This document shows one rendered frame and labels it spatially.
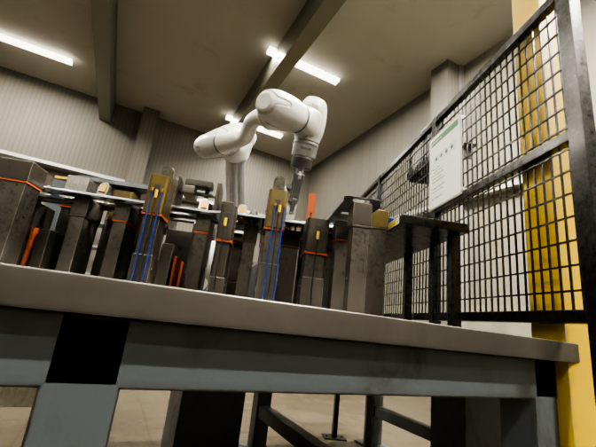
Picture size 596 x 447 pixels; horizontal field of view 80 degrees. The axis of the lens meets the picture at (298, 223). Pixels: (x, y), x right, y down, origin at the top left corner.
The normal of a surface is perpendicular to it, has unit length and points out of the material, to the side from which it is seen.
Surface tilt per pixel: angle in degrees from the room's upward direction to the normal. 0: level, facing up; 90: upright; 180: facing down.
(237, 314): 90
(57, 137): 90
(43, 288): 90
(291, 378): 90
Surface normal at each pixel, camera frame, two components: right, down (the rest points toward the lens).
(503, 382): 0.45, -0.19
